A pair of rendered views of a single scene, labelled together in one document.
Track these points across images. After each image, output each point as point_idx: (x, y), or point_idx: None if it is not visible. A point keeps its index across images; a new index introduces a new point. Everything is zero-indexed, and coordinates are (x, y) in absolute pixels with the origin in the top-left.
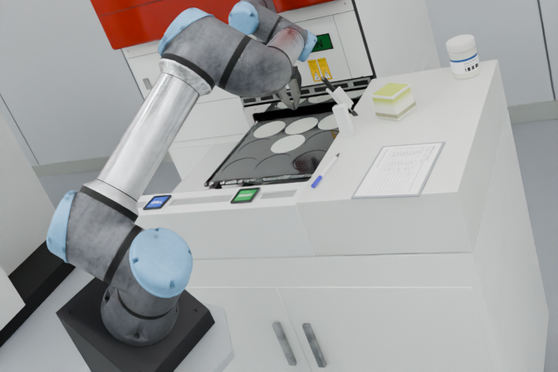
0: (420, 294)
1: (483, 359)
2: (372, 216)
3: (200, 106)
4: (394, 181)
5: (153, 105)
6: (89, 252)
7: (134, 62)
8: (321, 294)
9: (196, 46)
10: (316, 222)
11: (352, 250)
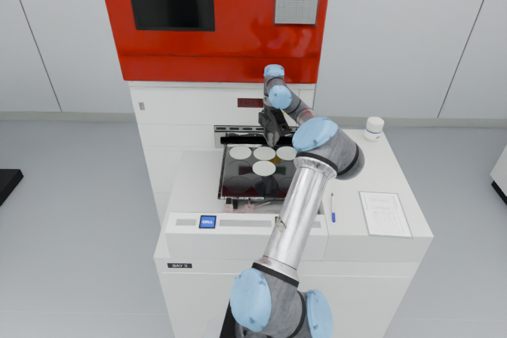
0: (377, 279)
1: (391, 305)
2: (375, 244)
3: (180, 127)
4: (388, 223)
5: (310, 196)
6: (281, 326)
7: (135, 90)
8: (314, 278)
9: (337, 151)
10: (336, 245)
11: (350, 259)
